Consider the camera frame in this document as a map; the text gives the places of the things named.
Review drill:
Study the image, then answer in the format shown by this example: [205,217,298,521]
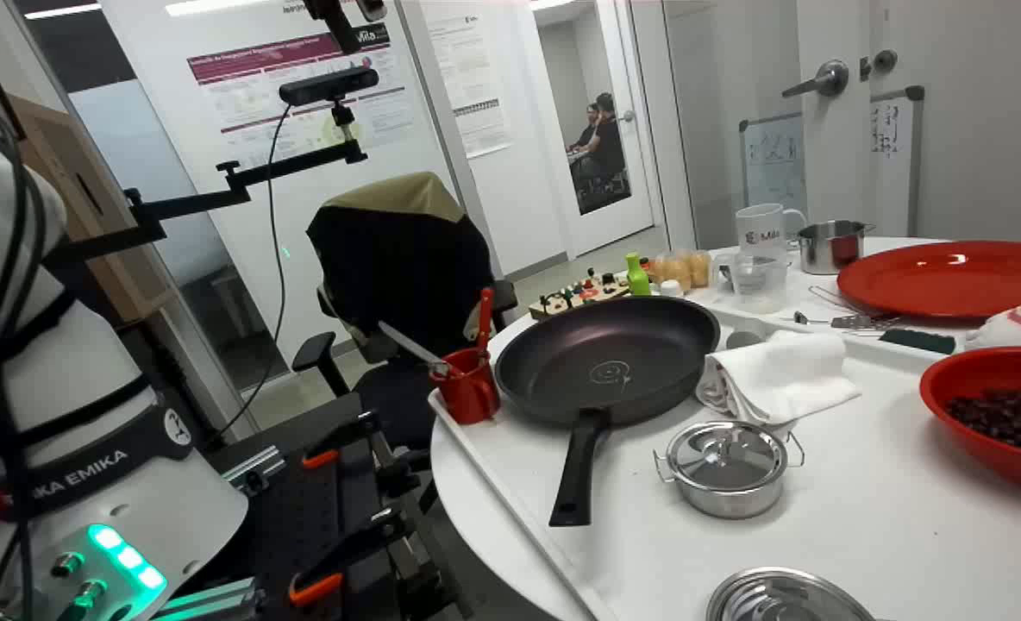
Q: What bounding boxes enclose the clipped paper on door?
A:
[866,81,929,240]

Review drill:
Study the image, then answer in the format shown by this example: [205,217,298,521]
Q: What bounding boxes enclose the small dark rectangular block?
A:
[876,325,958,358]

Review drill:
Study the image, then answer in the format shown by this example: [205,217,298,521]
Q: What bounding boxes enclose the plain white door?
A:
[792,0,1021,249]

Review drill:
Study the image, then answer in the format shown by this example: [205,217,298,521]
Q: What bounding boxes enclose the metal wire utensil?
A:
[788,307,884,334]

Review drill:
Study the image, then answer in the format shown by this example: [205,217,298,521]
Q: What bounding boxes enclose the flat steel lid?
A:
[702,563,884,621]

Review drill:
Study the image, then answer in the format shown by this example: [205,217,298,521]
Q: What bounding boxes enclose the black camera cable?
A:
[212,101,295,444]

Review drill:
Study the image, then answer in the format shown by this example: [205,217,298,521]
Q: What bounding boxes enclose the red cup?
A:
[426,345,503,427]

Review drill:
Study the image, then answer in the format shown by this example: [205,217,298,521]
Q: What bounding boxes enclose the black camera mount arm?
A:
[65,107,372,260]

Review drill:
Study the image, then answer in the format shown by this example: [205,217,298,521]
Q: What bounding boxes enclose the brown cardboard box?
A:
[4,90,180,327]

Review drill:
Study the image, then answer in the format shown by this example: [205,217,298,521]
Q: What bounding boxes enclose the black office chair beige top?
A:
[290,170,522,456]

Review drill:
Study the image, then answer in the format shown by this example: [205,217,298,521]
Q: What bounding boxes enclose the black stereo camera bar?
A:
[274,65,382,111]

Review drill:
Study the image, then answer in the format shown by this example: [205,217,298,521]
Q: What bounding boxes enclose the clear glass cup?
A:
[720,246,792,316]

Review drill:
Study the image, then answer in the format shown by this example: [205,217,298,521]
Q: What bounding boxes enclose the silver door lever handle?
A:
[780,59,854,104]

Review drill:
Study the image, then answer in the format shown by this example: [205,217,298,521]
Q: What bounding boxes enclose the toy sushi board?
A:
[527,265,635,325]

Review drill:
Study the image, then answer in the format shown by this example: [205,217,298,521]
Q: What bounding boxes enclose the black frying pan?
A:
[488,293,723,530]

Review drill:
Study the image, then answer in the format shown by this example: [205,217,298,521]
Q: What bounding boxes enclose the silver deadbolt knob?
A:
[854,46,904,81]

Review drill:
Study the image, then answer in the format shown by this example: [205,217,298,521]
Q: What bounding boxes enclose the steel cup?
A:
[792,217,868,278]

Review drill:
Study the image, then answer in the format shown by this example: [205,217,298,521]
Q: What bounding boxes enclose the red plate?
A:
[835,237,1021,327]

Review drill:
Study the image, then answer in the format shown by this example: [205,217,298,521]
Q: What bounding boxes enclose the person behind door window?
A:
[563,90,637,217]

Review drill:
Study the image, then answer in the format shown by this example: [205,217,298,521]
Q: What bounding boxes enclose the white mug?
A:
[730,199,810,260]

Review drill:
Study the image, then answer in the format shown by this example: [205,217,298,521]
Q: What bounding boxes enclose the steel pot with wire handles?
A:
[651,412,810,524]

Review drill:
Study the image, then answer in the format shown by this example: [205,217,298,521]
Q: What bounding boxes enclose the white paper notice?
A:
[421,0,516,163]

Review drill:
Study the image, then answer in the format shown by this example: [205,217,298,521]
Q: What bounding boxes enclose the red bowl of beans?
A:
[917,342,1021,499]

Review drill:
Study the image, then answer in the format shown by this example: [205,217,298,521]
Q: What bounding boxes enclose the white poster purple band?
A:
[180,17,402,135]

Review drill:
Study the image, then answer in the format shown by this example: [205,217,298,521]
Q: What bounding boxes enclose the black robot bench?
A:
[180,388,472,621]

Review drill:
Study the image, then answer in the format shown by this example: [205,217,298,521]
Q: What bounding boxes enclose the white cloth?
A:
[699,327,866,427]

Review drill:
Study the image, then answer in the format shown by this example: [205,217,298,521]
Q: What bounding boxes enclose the red spatula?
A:
[470,284,501,361]

